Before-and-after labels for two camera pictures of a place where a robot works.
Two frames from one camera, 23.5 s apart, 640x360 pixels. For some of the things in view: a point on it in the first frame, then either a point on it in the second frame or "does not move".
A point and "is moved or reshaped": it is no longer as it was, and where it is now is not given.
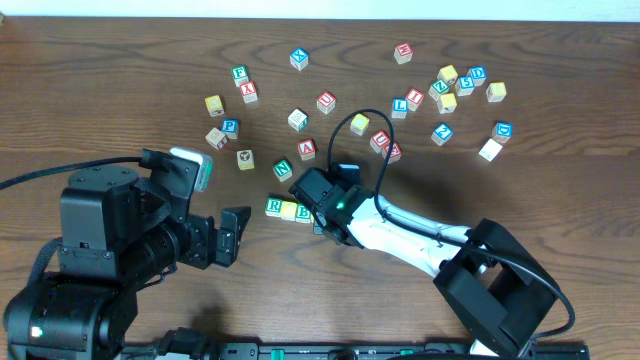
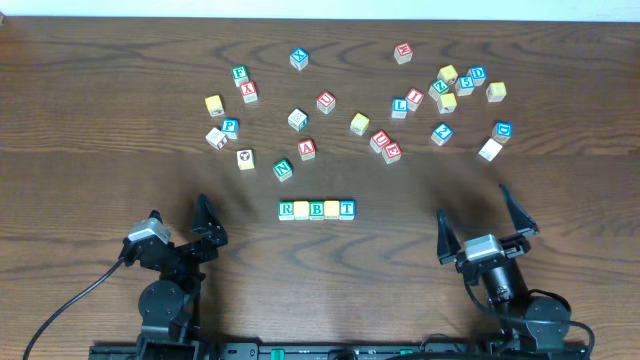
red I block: (414, 99) does not move
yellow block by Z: (447, 103) does not move
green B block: (302, 214) is moved or reshaped
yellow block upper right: (448, 73) does not move
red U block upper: (326, 102) does not move
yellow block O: (288, 210) is moved or reshaped
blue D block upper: (478, 73) does not move
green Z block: (438, 88) does not move
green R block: (273, 207) -> (286, 210)
